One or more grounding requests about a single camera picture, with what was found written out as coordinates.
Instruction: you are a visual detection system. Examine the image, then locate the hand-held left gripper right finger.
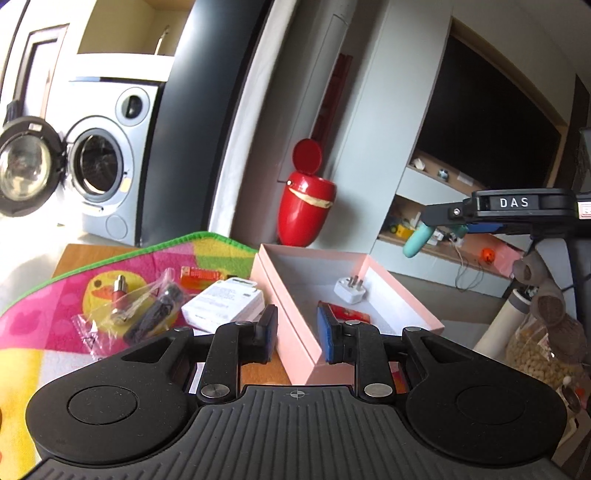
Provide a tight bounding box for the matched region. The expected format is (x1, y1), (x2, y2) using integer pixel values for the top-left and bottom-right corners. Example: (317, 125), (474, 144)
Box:
(316, 302), (472, 401)

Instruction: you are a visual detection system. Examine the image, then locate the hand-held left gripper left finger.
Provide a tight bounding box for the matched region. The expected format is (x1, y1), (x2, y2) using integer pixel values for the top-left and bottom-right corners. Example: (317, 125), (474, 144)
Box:
(121, 305), (279, 407)

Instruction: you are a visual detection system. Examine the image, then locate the pink cardboard box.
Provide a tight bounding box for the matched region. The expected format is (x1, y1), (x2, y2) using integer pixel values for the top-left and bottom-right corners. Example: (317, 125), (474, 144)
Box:
(249, 244), (445, 386)

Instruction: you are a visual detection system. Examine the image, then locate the teal cylindrical gadget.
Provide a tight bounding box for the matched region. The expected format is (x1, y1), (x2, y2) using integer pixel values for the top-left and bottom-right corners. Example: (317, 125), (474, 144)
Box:
(403, 224), (435, 259)

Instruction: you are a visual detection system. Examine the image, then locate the white cardboard box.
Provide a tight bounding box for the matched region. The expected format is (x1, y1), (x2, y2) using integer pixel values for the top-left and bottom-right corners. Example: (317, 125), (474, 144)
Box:
(181, 277), (267, 334)

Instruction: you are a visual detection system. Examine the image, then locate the orange red small packet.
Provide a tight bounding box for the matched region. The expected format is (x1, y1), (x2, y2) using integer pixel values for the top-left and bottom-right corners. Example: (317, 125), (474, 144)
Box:
(180, 265), (223, 289)

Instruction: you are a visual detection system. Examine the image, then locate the clear bag with black cable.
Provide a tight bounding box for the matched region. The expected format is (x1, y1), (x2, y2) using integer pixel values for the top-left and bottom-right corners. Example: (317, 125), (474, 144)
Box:
(122, 268), (186, 344)

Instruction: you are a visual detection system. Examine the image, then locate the clear bag with red connector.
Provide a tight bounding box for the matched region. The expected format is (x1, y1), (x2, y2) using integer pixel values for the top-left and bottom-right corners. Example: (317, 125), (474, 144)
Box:
(71, 272), (160, 361)

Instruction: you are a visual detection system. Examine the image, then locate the white plug adapter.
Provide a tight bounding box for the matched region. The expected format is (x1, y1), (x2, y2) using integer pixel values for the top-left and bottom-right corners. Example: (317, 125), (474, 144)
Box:
(333, 274), (367, 306)

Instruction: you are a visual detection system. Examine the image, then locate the white cylindrical bottle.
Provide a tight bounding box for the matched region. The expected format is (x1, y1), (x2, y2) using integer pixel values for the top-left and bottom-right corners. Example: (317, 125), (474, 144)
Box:
(472, 288), (533, 357)

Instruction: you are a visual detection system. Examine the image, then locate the brown lumpy ornament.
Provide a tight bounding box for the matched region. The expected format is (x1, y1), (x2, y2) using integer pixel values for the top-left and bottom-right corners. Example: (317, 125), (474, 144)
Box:
(512, 257), (588, 363)

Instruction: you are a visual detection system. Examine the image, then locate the black television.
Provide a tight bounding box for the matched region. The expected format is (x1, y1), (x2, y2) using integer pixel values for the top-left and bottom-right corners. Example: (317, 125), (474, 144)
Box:
(411, 32), (568, 195)

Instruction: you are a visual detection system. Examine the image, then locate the red trash bin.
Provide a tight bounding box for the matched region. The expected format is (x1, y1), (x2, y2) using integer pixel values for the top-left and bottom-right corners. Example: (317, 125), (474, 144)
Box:
(277, 138), (339, 247)

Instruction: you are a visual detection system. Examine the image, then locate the jar of beans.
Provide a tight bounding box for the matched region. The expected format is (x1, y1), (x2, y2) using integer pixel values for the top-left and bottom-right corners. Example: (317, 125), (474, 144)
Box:
(506, 318), (583, 385)

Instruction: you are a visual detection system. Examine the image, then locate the silver washing machine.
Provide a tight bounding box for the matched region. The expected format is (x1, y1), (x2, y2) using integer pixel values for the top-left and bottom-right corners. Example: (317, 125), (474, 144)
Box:
(0, 76), (165, 247)

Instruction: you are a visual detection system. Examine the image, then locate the colourful cartoon mat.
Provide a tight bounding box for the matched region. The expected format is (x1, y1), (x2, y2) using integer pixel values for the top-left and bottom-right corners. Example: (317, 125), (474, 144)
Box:
(0, 231), (260, 480)

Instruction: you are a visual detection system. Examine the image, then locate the dark framed door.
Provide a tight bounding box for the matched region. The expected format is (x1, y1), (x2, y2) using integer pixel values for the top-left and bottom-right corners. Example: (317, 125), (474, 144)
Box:
(17, 23), (71, 121)

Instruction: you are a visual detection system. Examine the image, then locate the white wall shelf unit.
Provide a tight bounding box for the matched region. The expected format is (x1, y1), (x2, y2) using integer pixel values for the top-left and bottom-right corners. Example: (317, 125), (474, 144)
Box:
(369, 152), (532, 298)

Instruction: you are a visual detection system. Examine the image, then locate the thin dangling cable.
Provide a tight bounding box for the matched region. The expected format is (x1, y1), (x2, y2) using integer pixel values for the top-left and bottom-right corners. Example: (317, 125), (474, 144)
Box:
(453, 242), (486, 292)

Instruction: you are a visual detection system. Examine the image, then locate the red wall hanging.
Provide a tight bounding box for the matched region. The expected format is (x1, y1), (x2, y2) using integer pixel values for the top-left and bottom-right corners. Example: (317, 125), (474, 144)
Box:
(313, 53), (352, 140)

